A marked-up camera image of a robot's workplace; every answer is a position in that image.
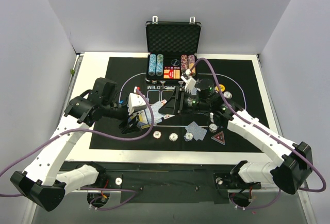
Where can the black dealer button in case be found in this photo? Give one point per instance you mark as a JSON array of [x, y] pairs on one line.
[[175, 62]]

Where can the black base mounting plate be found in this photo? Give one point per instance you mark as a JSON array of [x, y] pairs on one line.
[[157, 194]]

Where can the black aluminium poker case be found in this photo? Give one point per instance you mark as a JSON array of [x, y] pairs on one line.
[[172, 39]]

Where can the aluminium front rail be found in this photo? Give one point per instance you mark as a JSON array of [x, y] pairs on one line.
[[89, 177]]

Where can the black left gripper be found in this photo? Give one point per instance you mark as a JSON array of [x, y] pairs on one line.
[[128, 120]]

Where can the red chip stack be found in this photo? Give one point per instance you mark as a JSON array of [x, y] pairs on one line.
[[157, 134]]

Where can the blue playing card deck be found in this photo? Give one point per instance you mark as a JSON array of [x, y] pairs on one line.
[[142, 119]]

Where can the blue chip stack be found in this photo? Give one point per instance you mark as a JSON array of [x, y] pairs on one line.
[[188, 137]]

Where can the grey chip stack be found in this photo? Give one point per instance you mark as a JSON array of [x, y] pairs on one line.
[[173, 137]]

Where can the red playing card box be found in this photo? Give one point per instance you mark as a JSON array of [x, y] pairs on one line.
[[171, 72]]

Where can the purple and orange chip row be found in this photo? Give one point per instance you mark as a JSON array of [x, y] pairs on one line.
[[191, 63]]

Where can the light blue chip row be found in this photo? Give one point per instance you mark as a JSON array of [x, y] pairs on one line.
[[152, 64]]

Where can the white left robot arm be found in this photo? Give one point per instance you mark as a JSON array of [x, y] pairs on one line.
[[79, 116]]

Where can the green grey chip row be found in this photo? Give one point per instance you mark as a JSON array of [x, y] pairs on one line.
[[159, 64]]

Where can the red triangular dealer marker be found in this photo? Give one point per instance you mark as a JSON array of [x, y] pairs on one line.
[[219, 137]]

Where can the black poker felt mat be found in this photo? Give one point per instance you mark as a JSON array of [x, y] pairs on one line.
[[238, 77]]

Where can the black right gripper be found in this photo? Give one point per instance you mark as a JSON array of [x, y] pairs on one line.
[[179, 103]]

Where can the yellow big blind button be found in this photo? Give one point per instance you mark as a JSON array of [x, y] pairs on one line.
[[221, 88]]

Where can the blue backed card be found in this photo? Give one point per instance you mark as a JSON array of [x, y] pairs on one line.
[[192, 127], [199, 133], [158, 117]]

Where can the dark red chip row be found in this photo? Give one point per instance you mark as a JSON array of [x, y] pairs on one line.
[[184, 63]]

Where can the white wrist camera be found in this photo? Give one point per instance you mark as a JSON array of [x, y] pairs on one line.
[[135, 103], [189, 82]]

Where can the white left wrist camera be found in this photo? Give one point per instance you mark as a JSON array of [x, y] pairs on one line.
[[135, 103]]

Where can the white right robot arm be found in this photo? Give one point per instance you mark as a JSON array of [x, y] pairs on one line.
[[290, 163]]

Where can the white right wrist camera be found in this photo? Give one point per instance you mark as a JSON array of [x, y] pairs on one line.
[[189, 82]]

